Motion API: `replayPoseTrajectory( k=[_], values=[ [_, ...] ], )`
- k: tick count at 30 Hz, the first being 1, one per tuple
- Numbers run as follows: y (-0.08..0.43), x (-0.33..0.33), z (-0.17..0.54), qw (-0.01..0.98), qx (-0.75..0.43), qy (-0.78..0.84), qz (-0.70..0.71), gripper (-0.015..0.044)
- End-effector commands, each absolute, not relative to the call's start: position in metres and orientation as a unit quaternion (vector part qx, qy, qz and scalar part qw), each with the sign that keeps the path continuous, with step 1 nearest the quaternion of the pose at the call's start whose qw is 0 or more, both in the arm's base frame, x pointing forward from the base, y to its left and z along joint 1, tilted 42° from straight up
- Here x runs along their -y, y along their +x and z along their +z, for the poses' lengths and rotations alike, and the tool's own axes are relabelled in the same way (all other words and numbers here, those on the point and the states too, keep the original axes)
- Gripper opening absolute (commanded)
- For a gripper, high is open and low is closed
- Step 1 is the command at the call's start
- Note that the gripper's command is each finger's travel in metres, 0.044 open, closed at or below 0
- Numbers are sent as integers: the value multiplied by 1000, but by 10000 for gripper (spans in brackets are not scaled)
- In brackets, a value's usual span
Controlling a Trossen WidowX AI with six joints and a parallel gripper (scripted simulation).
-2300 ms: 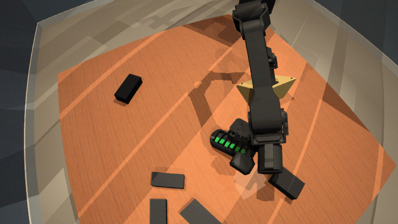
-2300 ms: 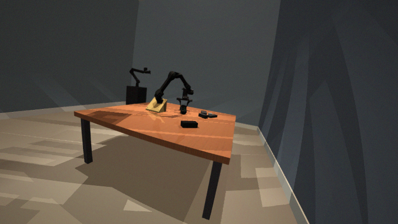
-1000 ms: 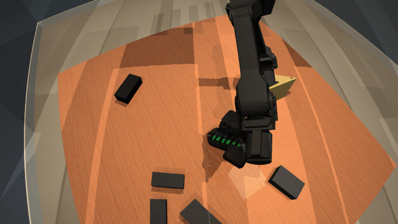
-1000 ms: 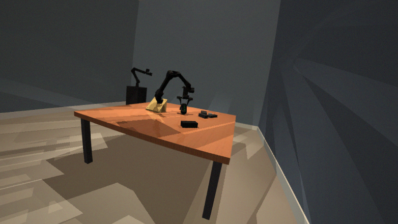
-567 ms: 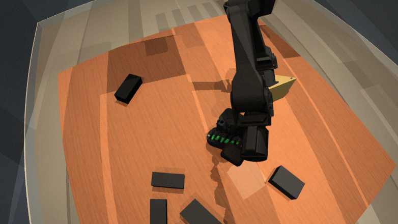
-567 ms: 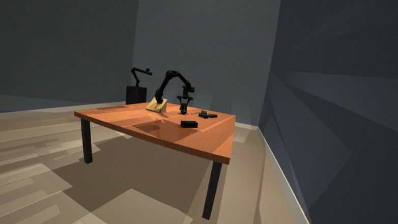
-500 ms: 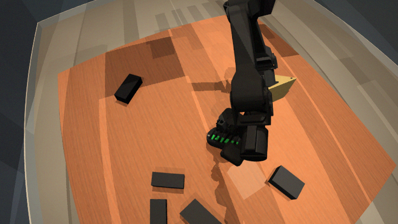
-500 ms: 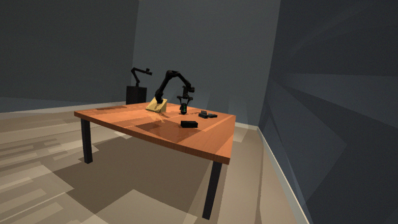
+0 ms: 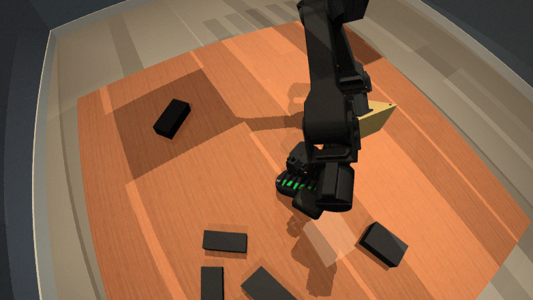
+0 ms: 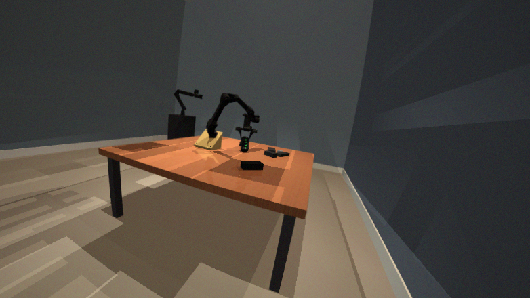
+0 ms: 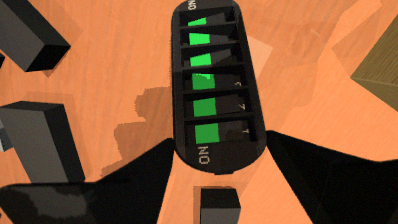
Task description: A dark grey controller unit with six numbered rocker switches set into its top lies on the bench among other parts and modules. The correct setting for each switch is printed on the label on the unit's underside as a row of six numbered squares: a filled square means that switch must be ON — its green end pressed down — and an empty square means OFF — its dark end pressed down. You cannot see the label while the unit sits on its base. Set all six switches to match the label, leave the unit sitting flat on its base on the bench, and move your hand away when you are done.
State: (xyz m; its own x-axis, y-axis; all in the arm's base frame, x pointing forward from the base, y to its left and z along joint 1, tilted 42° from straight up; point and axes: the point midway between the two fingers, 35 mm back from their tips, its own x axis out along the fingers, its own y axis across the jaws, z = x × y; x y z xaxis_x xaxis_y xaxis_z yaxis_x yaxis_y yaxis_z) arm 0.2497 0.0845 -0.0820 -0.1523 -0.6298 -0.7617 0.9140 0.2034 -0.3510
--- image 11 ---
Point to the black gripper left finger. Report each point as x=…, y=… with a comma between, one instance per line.
x=133, y=194

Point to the dark grey switch panel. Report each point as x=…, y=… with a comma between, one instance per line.
x=218, y=125

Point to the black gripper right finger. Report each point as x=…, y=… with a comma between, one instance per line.
x=335, y=187

